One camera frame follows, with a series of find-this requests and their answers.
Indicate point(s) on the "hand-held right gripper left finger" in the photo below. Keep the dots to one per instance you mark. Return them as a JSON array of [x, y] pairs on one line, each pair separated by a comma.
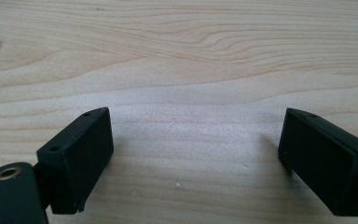
[[74, 165]]

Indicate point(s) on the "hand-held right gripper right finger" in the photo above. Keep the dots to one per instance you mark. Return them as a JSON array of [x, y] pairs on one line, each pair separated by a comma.
[[323, 165]]

